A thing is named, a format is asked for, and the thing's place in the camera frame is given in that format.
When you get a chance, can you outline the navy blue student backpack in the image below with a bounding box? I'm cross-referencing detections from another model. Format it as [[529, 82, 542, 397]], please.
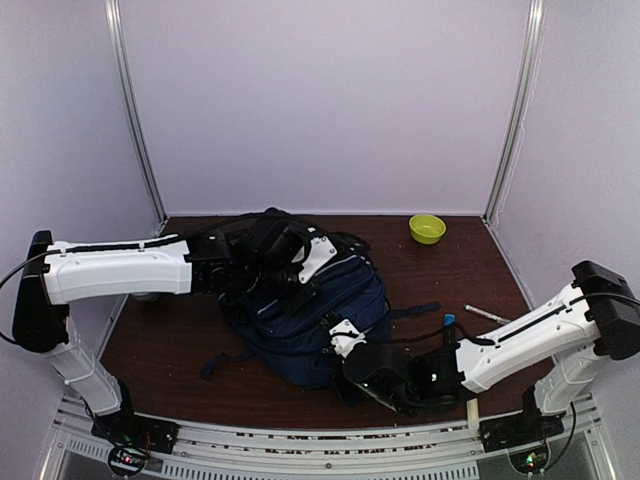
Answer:
[[200, 233, 440, 398]]

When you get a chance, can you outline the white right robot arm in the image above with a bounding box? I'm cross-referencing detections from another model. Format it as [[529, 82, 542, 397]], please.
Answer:
[[329, 261, 639, 442]]

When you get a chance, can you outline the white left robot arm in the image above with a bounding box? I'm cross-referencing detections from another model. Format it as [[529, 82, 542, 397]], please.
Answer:
[[1, 209, 337, 446]]

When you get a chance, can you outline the pale yellow highlighter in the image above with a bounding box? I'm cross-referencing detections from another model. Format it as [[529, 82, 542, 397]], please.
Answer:
[[466, 399, 480, 429]]

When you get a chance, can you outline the blue black highlighter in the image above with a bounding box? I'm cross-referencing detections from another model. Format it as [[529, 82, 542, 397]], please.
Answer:
[[444, 314, 457, 329]]

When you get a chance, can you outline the grey marker pen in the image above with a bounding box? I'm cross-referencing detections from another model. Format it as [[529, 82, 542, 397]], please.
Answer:
[[463, 304, 510, 325]]

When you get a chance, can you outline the pale green ceramic bowl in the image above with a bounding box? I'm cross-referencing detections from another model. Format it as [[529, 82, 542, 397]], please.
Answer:
[[131, 293, 160, 302]]

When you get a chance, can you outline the lime green plastic bowl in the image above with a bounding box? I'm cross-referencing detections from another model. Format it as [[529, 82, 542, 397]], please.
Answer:
[[409, 214, 447, 245]]

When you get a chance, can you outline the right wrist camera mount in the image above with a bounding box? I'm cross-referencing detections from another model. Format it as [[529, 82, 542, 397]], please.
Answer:
[[329, 319, 366, 359]]

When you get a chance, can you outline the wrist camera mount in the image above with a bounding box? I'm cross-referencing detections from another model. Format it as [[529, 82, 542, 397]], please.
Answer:
[[293, 236, 337, 285], [329, 319, 366, 359]]

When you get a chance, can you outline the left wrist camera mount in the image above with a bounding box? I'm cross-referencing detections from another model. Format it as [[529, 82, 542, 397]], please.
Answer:
[[293, 236, 337, 285]]

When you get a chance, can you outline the right aluminium corner post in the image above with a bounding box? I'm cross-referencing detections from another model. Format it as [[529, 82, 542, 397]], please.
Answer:
[[483, 0, 547, 227]]

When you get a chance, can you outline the aluminium corner post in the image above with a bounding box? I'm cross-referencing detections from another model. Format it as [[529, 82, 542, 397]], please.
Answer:
[[483, 0, 547, 227], [104, 0, 169, 226]]

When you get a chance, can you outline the left aluminium corner post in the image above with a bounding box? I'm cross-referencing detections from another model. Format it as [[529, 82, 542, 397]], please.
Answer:
[[104, 0, 169, 226]]

